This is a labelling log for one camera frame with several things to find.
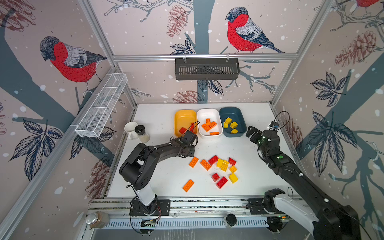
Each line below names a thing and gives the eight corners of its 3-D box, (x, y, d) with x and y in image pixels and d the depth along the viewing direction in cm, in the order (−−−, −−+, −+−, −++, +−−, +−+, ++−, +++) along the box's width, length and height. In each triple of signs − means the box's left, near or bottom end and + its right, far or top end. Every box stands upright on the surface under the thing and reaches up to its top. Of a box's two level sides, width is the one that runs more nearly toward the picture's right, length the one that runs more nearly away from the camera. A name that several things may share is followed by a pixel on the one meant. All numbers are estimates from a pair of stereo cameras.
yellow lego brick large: (215, 167, 89) (215, 165, 87) (218, 159, 92) (218, 157, 91) (226, 171, 87) (226, 170, 85) (228, 163, 91) (229, 162, 89)
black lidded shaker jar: (138, 142, 99) (132, 133, 91) (140, 134, 104) (135, 124, 95) (148, 142, 99) (144, 133, 91) (150, 134, 104) (146, 124, 95)
